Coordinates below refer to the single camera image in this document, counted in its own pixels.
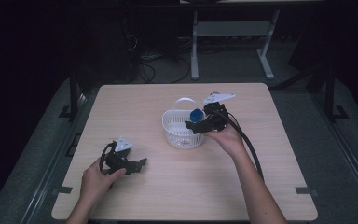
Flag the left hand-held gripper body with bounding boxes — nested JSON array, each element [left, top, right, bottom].
[[103, 135, 134, 175]]

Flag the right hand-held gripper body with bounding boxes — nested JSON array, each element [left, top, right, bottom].
[[201, 91, 236, 133]]

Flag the white plastic basket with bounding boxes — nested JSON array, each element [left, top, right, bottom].
[[161, 97, 207, 150]]

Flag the person's right hand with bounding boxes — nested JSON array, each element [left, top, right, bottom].
[[204, 119, 247, 159]]

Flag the person's left hand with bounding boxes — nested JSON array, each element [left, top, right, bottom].
[[79, 158, 128, 203]]

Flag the black metal stand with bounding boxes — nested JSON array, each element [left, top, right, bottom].
[[58, 65, 86, 122], [324, 65, 351, 122]]

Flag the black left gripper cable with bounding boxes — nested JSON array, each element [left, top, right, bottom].
[[99, 141, 117, 173]]

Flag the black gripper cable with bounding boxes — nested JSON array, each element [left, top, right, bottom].
[[218, 110, 265, 182], [99, 141, 117, 173]]

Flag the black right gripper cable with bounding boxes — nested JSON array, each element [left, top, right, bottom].
[[218, 110, 265, 182]]

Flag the black floor cables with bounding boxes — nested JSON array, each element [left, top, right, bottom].
[[137, 53, 192, 85]]

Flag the aluminium rail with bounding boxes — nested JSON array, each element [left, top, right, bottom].
[[19, 92, 89, 224], [310, 92, 358, 217]]

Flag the white metal desk frame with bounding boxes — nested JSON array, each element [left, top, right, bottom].
[[190, 8, 282, 81]]

